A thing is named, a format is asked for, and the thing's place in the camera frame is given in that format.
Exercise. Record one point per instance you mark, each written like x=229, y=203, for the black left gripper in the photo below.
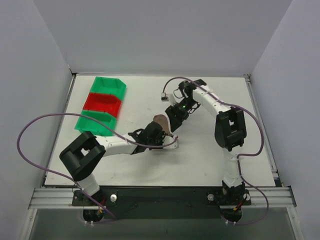
x=157, y=131

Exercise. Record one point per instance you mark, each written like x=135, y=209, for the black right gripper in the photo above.
x=173, y=115

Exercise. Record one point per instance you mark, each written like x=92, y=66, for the tan sock with striped cuff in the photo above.
x=163, y=122

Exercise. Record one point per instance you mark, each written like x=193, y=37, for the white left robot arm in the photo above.
x=83, y=155

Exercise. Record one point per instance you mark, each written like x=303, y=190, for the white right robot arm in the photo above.
x=229, y=132

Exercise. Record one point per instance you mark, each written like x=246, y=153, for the red plastic bin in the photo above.
x=100, y=102

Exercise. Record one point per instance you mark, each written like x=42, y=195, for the green plastic bin near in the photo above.
x=84, y=124

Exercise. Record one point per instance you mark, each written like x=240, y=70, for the green plastic bin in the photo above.
x=109, y=86
x=84, y=124

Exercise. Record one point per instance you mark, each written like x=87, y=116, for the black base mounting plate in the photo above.
x=162, y=203

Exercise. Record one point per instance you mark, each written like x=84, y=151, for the green plastic bin far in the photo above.
x=109, y=86

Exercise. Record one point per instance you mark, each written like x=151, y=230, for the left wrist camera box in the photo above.
x=171, y=142

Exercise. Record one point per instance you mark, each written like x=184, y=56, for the aluminium front frame rail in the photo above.
x=67, y=198

